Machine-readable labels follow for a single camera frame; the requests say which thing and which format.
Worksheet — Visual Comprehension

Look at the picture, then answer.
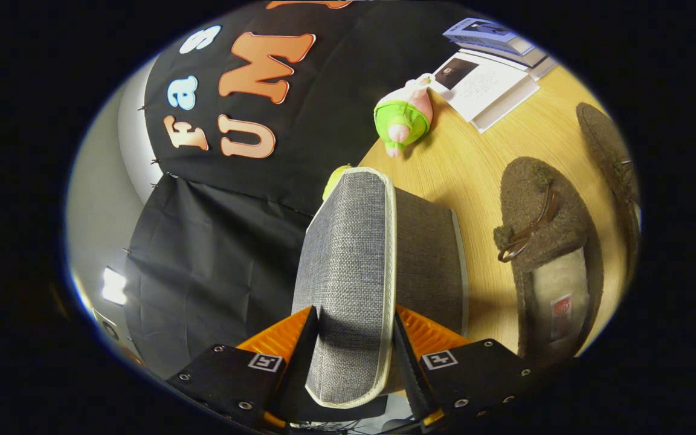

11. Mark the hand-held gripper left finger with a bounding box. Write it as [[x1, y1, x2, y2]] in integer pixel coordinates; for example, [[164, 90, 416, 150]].
[[166, 305, 320, 431]]

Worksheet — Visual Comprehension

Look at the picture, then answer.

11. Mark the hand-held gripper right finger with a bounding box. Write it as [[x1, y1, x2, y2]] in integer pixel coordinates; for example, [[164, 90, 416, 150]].
[[393, 304, 536, 431]]

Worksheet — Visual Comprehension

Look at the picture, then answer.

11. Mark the grey fabric storage box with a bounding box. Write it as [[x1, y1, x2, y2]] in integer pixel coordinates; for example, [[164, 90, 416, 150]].
[[292, 166, 469, 410]]

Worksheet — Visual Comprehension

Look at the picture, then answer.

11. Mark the brown fuzzy shoe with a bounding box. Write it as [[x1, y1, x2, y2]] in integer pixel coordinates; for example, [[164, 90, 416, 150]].
[[576, 103, 643, 291], [493, 157, 604, 366]]

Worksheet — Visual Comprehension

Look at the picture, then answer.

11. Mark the yellow corn toy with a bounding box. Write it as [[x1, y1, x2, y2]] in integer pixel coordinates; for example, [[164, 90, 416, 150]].
[[323, 164, 352, 201]]

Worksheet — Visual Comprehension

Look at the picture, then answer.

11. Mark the row of black clips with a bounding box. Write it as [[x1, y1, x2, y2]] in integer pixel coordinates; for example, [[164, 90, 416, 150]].
[[123, 104, 173, 254]]

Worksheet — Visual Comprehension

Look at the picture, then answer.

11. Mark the green and pink plush toy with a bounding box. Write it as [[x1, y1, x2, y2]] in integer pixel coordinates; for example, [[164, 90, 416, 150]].
[[373, 74, 434, 159]]

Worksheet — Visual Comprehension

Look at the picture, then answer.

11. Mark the white thick book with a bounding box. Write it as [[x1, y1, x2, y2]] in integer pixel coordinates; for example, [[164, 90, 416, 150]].
[[526, 54, 560, 81]]

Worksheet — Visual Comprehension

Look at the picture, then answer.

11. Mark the dark blue book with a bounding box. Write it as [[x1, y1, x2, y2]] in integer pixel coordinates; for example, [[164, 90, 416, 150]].
[[457, 36, 548, 67]]

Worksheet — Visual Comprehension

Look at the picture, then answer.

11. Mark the light blue book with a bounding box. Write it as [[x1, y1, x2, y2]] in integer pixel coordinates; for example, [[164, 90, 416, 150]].
[[443, 17, 536, 56]]

